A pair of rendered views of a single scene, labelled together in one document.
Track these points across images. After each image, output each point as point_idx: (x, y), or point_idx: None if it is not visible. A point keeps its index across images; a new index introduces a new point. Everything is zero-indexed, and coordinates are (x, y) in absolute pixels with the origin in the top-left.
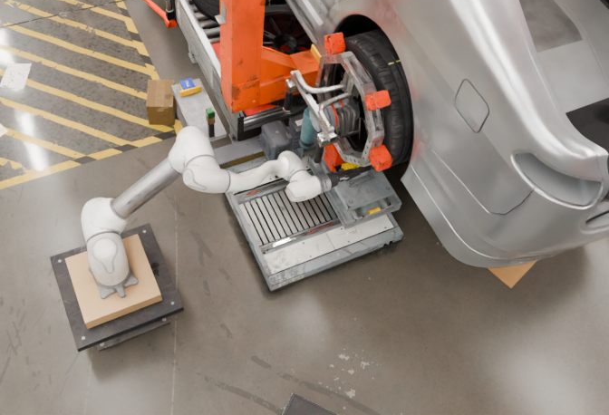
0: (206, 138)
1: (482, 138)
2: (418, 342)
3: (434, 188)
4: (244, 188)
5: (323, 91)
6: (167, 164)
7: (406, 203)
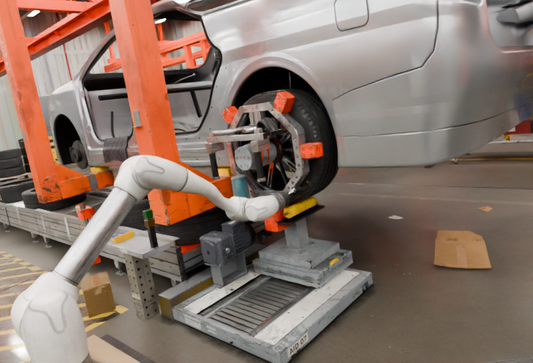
0: None
1: (374, 17)
2: (467, 333)
3: (368, 123)
4: (204, 185)
5: (239, 128)
6: (114, 190)
7: (354, 267)
